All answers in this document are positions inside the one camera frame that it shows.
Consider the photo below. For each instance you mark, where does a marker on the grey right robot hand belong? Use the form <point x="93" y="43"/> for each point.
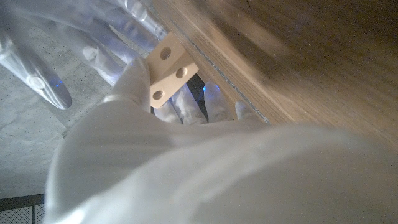
<point x="62" y="40"/>

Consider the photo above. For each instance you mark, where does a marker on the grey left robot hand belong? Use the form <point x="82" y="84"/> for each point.
<point x="217" y="174"/>

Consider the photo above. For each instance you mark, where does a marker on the wooden board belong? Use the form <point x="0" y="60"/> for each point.
<point x="227" y="77"/>

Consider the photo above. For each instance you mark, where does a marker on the black backdrop curtain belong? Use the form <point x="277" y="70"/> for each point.
<point x="199" y="90"/>

